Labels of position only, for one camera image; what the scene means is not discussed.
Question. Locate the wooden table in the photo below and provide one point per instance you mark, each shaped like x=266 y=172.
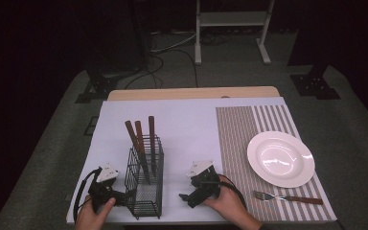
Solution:
x=191 y=93

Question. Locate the person's left hand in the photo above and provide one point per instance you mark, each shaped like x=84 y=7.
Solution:
x=92 y=217

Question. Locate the white table cover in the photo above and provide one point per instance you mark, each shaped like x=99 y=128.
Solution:
x=185 y=127

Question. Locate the dark floor panel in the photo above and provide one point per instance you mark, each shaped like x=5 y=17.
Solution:
x=91 y=126

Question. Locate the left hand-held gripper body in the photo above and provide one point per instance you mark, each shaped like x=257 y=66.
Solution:
x=101 y=191

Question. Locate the white metal stand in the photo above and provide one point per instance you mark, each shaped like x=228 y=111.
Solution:
x=233 y=18

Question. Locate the black stand base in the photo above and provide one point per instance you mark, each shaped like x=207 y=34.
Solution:
x=99 y=86
x=314 y=84

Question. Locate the striped placemat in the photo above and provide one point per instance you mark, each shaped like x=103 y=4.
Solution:
x=236 y=143

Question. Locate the person's right hand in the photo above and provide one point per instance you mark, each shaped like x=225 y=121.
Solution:
x=230 y=206

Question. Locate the white round plate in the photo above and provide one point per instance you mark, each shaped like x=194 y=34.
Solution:
x=281 y=159

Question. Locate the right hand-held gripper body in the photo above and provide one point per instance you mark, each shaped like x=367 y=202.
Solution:
x=206 y=182

